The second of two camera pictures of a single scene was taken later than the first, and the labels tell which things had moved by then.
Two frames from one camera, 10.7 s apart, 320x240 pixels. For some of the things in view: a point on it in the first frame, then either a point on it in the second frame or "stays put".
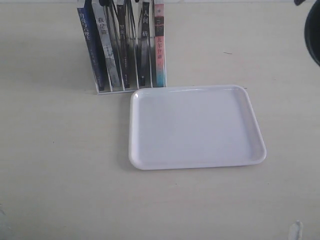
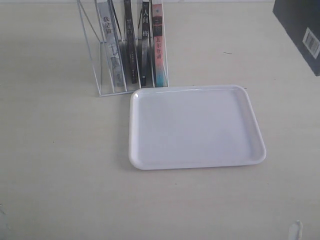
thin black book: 121,14 -> 130,31
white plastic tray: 193,126 stays put
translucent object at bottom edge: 296,231 stays put
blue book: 93,41 -> 301,18
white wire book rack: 125,42 stays put
